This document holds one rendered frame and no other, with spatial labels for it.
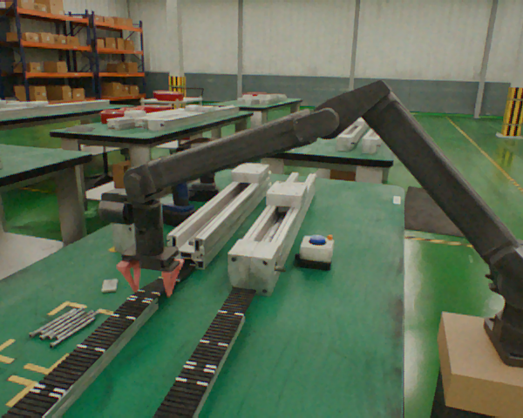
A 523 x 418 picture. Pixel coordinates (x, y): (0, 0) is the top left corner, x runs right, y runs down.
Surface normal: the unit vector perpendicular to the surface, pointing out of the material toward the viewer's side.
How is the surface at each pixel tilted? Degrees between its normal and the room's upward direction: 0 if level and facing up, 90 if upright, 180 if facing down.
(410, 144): 87
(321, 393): 0
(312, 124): 90
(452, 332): 1
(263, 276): 90
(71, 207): 90
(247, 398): 0
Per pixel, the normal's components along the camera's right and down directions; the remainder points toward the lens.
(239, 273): -0.22, 0.29
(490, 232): -0.36, 0.14
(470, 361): 0.00, -0.96
